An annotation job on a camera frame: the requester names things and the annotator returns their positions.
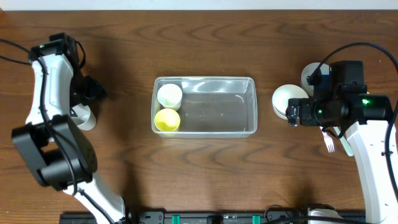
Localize white plastic cup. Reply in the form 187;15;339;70
157;83;183;111

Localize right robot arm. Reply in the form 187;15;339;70
285;60;397;223

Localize yellow plastic cup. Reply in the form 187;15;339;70
154;108;180;132

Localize pink plastic fork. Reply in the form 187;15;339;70
320;127;335;153

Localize grey plastic bowl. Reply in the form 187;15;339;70
300;62;330;96

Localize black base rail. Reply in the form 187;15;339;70
59;207;365;224

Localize clear plastic container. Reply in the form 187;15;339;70
151;76;257;138

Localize grey plastic cup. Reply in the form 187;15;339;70
70;104;96;131

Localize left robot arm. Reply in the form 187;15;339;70
11;33;132;223

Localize light green plastic spoon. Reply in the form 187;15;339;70
333;127;354;157

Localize white plastic bowl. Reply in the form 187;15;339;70
272;84;308;119

